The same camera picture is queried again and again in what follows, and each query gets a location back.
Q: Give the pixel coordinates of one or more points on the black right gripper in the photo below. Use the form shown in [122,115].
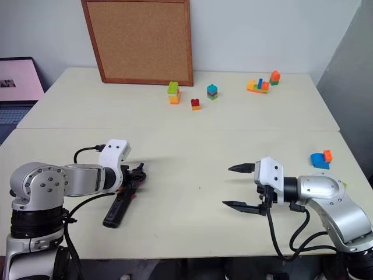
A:
[264,198]

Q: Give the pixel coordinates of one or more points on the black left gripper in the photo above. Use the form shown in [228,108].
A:
[126,175]

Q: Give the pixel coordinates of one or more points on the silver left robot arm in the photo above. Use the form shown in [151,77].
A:
[43,181]

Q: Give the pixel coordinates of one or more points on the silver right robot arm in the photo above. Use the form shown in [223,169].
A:
[329,192]

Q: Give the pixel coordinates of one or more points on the blue toy block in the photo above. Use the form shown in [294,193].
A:
[319,161]

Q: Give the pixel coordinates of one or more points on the small orange toy block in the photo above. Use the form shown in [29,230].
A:
[328,155]

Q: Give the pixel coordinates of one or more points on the green white orange block stack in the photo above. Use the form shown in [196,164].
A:
[174,93]

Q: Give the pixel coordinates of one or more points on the red orange block stack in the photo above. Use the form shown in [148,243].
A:
[195,104]

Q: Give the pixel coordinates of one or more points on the teal multicolour block stack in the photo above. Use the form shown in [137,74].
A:
[212,92]

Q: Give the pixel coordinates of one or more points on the wood-framed cork board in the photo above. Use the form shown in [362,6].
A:
[140,41]

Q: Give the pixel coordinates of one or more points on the grey partition panel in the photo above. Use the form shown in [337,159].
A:
[349,87]

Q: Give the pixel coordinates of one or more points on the laptop with pink screen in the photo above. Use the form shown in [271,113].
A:
[17,78]

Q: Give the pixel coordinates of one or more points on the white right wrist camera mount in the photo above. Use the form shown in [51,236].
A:
[269,175]

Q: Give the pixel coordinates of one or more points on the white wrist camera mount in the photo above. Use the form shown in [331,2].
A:
[112,157]
[269,175]

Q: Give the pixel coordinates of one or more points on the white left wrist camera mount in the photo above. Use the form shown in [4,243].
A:
[112,157]

